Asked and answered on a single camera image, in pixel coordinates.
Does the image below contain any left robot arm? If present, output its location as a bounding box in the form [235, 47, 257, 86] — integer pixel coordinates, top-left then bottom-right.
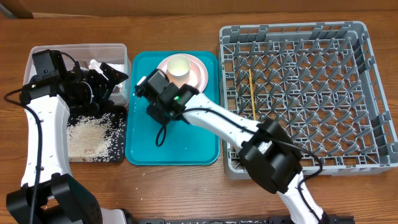
[6, 62, 134, 223]

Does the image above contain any grey dishwasher rack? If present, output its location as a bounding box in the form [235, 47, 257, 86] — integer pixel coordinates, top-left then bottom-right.
[218, 21, 397, 175]

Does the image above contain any pink small bowl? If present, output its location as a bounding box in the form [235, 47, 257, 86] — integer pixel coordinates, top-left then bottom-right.
[166, 62, 201, 88]

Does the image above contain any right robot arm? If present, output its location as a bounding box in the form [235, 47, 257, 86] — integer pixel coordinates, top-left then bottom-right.
[135, 83, 330, 223]

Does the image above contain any pile of rice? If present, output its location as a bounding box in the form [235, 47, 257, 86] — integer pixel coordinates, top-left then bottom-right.
[67, 112, 127, 162]

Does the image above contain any teal serving tray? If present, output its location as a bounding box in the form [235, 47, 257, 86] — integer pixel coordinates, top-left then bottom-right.
[125, 51, 220, 166]

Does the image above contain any pink plate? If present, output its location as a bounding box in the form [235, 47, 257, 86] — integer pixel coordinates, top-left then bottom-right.
[157, 54, 208, 92]

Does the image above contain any wooden chopstick diagonal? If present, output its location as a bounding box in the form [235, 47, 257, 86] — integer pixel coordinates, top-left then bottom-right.
[248, 69, 256, 120]

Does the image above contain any black plastic tray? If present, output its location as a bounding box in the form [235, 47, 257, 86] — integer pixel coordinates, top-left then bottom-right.
[67, 105, 128, 164]

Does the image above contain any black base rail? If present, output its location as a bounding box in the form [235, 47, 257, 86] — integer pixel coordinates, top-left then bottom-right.
[133, 215, 355, 224]

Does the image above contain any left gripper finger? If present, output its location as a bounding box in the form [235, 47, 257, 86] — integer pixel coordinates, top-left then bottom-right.
[99, 62, 129, 87]
[99, 82, 116, 103]

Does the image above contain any clear plastic bin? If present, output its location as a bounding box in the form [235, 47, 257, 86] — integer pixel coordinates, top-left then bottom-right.
[23, 44, 131, 108]

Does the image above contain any cream paper cup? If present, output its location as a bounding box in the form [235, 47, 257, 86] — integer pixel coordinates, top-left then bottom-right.
[167, 54, 190, 83]

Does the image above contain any white napkin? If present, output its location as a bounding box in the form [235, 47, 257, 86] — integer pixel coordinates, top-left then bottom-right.
[88, 59, 124, 74]

